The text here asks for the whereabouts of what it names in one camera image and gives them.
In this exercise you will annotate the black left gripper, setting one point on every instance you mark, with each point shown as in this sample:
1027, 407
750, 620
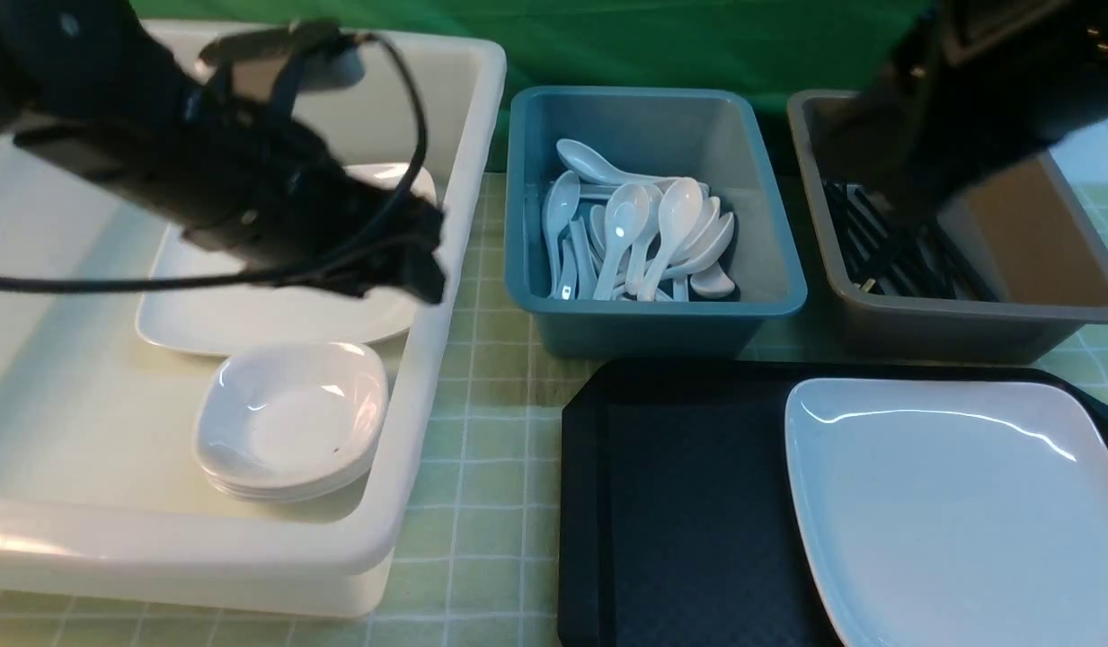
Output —
239, 178

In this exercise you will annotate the large white rice plate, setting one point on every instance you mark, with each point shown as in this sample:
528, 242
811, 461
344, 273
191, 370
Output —
951, 513

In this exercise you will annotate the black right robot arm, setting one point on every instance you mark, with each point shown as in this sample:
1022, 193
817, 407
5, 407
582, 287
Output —
974, 88

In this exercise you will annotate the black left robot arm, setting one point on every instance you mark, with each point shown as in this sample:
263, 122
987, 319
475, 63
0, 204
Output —
84, 87

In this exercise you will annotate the white square plate in bin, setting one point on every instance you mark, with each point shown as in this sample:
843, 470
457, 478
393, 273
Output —
227, 321

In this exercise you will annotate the large white plastic bin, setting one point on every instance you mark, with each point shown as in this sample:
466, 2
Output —
52, 223

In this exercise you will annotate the green checkered tablecloth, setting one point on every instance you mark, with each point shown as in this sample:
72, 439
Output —
482, 467

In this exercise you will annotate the teal plastic bin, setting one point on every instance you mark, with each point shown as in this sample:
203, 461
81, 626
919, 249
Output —
711, 135

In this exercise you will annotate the black serving tray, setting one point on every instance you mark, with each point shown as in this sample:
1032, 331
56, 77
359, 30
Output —
676, 525

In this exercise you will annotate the green backdrop cloth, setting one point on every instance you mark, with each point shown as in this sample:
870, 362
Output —
762, 50

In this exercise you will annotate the black chopsticks pile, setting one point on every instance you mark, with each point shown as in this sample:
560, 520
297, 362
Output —
881, 258

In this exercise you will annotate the grey brown plastic bin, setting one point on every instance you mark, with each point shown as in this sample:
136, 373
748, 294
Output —
1024, 231

